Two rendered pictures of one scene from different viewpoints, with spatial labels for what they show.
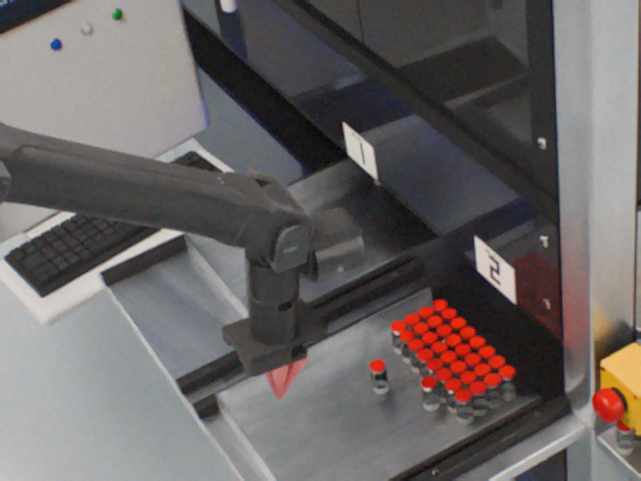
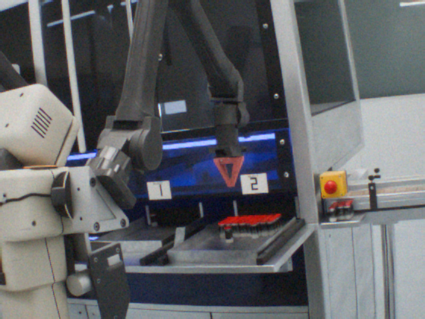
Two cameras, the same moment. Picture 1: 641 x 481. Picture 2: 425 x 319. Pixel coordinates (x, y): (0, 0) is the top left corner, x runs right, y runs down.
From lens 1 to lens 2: 1.38 m
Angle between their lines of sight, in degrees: 51
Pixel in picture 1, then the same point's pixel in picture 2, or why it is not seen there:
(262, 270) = (228, 106)
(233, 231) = (228, 71)
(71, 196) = (201, 20)
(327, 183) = (133, 229)
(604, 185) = (305, 97)
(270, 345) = (234, 146)
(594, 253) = (307, 127)
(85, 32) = not seen: hidden behind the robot
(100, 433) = not seen: outside the picture
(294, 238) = (240, 86)
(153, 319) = not seen: hidden behind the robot
